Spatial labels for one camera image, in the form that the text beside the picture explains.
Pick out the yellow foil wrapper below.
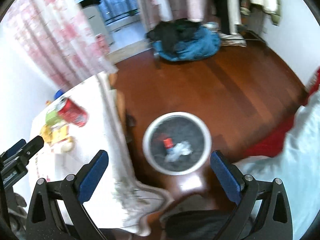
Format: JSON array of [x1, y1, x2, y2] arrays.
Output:
[[40, 125, 52, 144]]

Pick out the black clothes pile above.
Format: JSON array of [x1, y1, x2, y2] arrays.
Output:
[[146, 18, 201, 53]]

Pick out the blue jacket pile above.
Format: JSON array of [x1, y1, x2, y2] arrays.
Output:
[[152, 25, 221, 62]]

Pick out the white appliance by window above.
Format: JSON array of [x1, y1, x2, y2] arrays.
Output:
[[80, 0, 114, 46]]

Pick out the light teal blanket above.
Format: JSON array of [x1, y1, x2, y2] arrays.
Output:
[[235, 92, 319, 239]]

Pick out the white patterned tablecloth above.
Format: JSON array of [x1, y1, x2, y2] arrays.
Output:
[[28, 72, 172, 237]]

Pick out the paper wrapper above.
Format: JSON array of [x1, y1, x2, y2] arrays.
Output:
[[165, 141, 193, 162]]

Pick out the pink floral curtain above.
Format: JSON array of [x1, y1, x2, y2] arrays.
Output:
[[4, 0, 118, 90]]

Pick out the red blue milk carton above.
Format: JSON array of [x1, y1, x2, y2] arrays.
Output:
[[163, 138, 174, 151]]

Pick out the green carton box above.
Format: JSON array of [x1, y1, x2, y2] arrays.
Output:
[[46, 110, 65, 128]]

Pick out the red blanket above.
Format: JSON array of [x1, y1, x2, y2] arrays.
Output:
[[242, 68, 319, 158]]

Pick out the white round trash bin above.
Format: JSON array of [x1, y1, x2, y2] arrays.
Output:
[[142, 112, 212, 176]]

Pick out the yellow red small box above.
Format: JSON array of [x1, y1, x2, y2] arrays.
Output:
[[51, 125, 69, 145]]

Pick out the yellow white fruit peel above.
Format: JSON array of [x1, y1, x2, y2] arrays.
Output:
[[60, 137, 75, 153]]

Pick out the red soda can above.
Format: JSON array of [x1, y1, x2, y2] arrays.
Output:
[[56, 97, 88, 127]]

